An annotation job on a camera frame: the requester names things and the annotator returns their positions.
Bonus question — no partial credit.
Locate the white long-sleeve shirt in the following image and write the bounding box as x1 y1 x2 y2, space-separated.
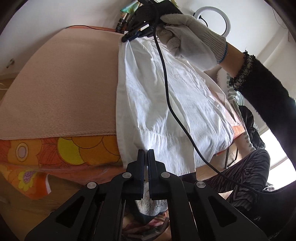
116 38 234 176

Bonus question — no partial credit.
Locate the right forearm black sleeve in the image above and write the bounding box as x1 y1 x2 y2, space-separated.
219 44 295 165

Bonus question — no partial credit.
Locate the dark clothes pile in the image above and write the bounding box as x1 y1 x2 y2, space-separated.
239 105 265 149

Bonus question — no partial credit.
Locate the right hand white glove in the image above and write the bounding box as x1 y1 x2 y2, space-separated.
156 14 228 71

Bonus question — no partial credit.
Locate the folded tripod with colourful cloth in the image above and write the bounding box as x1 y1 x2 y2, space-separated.
115 1 142 34

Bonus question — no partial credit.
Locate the green striped pillow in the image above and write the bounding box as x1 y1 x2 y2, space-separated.
217 69 255 157

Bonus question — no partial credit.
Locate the zebra striped trousers leg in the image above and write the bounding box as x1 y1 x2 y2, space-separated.
204 149 270 212

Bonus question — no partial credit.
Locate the orange floral bed sheet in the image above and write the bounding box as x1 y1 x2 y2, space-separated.
0 25 246 200

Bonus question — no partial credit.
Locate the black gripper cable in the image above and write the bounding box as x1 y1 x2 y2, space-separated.
151 4 266 195

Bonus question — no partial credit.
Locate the white ring light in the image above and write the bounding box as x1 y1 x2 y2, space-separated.
193 6 231 37

